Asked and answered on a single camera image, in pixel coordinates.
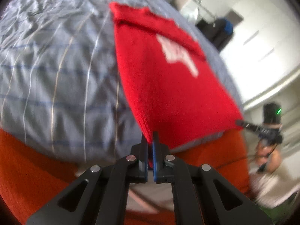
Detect blue garment on chair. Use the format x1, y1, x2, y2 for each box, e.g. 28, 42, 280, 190
224, 19, 233, 35

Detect orange trousers of person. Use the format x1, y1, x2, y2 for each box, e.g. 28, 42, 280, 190
1, 130, 251, 224

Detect black jacket on chair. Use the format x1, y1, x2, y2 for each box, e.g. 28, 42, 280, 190
196, 18, 233, 52

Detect person right hand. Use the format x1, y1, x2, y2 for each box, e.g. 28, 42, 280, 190
255, 140, 282, 173

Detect grey plaid bed duvet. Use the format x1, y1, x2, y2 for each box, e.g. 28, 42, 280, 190
1, 0, 242, 164

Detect white wardrobe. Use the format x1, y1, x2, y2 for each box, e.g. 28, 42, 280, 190
221, 0, 299, 103

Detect white bedside desk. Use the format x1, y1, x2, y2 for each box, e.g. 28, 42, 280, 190
171, 0, 217, 24

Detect red knit sweater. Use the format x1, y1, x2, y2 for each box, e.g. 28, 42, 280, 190
109, 1, 245, 149

